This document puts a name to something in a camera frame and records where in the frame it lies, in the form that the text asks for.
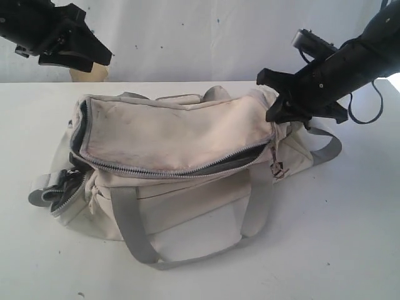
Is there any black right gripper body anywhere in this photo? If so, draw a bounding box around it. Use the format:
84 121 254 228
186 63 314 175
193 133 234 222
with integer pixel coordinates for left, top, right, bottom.
290 40 391 124

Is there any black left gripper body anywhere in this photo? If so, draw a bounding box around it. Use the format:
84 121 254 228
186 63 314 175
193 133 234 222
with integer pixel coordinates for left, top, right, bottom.
1 1 86 58

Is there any white canvas duffel bag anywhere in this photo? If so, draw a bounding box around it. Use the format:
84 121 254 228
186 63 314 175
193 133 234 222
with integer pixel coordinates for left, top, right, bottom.
28 86 342 269

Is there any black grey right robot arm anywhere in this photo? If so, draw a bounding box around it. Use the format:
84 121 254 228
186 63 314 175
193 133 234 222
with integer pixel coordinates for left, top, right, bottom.
256 1 399 124

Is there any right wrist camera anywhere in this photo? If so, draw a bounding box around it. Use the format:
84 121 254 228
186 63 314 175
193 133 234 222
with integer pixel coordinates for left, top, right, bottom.
292 29 338 59

